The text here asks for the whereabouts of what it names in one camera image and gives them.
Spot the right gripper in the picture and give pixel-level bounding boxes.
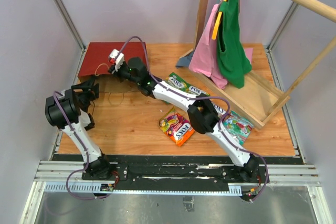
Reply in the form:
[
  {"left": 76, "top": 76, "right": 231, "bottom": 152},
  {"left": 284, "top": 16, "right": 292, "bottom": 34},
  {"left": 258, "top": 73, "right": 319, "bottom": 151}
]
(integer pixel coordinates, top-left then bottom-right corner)
[{"left": 108, "top": 61, "right": 140, "bottom": 86}]

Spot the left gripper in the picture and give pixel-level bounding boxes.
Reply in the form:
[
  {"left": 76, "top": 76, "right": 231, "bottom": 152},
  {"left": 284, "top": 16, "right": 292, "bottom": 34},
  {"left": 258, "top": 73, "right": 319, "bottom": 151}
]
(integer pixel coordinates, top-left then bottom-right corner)
[{"left": 72, "top": 76, "right": 100, "bottom": 113}]

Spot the red paper bag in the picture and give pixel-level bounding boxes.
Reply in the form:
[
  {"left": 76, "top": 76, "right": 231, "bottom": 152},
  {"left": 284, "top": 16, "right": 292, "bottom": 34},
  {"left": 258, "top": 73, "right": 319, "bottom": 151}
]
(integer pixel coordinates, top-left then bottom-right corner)
[{"left": 78, "top": 41, "right": 148, "bottom": 93}]

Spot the green snack packet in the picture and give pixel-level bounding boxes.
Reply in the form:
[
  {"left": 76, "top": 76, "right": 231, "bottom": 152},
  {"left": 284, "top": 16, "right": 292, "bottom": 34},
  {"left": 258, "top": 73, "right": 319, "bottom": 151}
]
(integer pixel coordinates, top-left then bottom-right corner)
[{"left": 185, "top": 85, "right": 210, "bottom": 96}]

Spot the orange Fox's candy packet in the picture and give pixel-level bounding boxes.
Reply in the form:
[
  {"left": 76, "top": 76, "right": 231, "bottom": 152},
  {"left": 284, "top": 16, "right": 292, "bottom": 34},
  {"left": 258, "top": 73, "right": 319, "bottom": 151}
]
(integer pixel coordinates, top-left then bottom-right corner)
[{"left": 159, "top": 107, "right": 195, "bottom": 147}]

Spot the pink shirt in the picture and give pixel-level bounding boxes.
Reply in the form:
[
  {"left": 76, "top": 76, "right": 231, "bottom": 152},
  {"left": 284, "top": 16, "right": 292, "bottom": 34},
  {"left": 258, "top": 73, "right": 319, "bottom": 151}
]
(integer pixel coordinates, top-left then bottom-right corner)
[{"left": 188, "top": 4, "right": 252, "bottom": 89}]

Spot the purple snack packet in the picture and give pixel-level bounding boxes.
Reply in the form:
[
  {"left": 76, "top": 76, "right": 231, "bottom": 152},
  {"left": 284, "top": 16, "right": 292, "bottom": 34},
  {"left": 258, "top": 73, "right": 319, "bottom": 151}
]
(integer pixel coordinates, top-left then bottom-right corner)
[{"left": 212, "top": 102, "right": 231, "bottom": 121}]

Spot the green shirt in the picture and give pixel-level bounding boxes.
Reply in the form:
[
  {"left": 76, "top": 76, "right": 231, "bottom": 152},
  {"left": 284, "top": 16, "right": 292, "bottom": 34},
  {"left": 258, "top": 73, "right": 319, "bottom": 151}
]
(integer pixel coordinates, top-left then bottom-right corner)
[{"left": 216, "top": 0, "right": 253, "bottom": 89}]

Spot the teal Fox's candy packet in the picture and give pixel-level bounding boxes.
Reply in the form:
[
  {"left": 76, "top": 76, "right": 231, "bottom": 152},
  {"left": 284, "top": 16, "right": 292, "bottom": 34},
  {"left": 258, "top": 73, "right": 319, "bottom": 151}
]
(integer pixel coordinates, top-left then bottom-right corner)
[{"left": 223, "top": 110, "right": 254, "bottom": 146}]

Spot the yellow hanger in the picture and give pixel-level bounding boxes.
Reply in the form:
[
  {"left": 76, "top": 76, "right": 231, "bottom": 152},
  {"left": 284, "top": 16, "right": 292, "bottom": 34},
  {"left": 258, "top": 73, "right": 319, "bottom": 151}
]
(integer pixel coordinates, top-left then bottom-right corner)
[{"left": 212, "top": 0, "right": 240, "bottom": 40}]

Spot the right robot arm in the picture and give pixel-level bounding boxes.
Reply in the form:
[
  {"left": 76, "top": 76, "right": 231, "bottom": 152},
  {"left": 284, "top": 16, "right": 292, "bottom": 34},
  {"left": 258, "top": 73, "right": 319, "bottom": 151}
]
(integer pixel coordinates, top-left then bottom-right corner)
[{"left": 109, "top": 56, "right": 259, "bottom": 182}]

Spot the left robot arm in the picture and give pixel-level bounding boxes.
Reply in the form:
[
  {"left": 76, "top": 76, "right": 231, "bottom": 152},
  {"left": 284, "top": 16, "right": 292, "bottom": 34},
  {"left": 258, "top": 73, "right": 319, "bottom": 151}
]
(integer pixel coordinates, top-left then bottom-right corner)
[{"left": 45, "top": 77, "right": 112, "bottom": 180}]

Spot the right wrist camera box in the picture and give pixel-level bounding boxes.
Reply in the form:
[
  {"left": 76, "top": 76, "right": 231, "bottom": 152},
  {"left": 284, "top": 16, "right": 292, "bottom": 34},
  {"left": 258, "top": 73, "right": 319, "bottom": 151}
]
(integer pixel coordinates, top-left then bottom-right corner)
[{"left": 108, "top": 49, "right": 124, "bottom": 72}]

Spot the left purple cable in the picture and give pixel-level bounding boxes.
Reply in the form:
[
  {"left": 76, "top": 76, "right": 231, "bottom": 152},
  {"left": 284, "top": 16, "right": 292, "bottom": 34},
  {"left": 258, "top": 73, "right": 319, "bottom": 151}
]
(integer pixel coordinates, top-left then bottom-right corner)
[{"left": 53, "top": 90, "right": 111, "bottom": 200}]

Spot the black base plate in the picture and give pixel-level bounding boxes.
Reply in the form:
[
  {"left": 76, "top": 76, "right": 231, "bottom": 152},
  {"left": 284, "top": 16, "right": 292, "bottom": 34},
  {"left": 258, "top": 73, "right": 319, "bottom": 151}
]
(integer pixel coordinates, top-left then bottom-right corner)
[{"left": 51, "top": 153, "right": 271, "bottom": 193}]

